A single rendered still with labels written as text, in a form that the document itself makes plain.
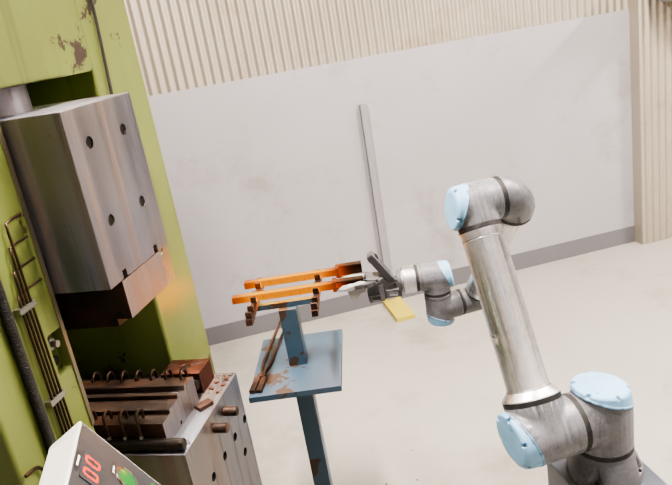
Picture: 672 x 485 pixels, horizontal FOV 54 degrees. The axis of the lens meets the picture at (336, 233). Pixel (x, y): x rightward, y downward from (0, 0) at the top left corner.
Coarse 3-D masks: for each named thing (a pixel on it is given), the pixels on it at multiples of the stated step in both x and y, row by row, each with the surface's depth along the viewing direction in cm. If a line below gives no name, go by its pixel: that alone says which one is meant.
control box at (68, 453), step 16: (80, 432) 125; (64, 448) 122; (80, 448) 121; (96, 448) 126; (112, 448) 131; (48, 464) 122; (64, 464) 116; (80, 464) 118; (96, 464) 121; (112, 464) 126; (128, 464) 131; (48, 480) 116; (64, 480) 111; (80, 480) 114; (112, 480) 122; (144, 480) 132
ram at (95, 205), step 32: (128, 96) 162; (32, 128) 138; (64, 128) 136; (96, 128) 147; (128, 128) 161; (32, 160) 140; (64, 160) 139; (96, 160) 146; (128, 160) 159; (32, 192) 143; (64, 192) 141; (96, 192) 145; (128, 192) 158; (32, 224) 146; (64, 224) 144; (96, 224) 144; (128, 224) 157; (160, 224) 172; (64, 256) 147; (96, 256) 145; (128, 256) 156; (64, 288) 150; (96, 288) 148
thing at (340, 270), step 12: (336, 264) 234; (348, 264) 231; (360, 264) 231; (276, 276) 234; (288, 276) 232; (300, 276) 231; (312, 276) 231; (324, 276) 231; (336, 276) 230; (252, 288) 233
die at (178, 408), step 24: (96, 384) 187; (120, 384) 184; (144, 384) 182; (168, 384) 178; (192, 384) 181; (96, 408) 174; (120, 408) 172; (144, 408) 170; (168, 408) 168; (192, 408) 180; (96, 432) 169; (120, 432) 167; (144, 432) 166; (168, 432) 166
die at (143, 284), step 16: (160, 256) 170; (144, 272) 162; (160, 272) 170; (112, 288) 153; (128, 288) 154; (144, 288) 161; (160, 288) 169; (64, 304) 157; (80, 304) 156; (96, 304) 156; (112, 304) 155; (128, 304) 154; (144, 304) 161; (64, 320) 159; (80, 320) 158; (96, 320) 157
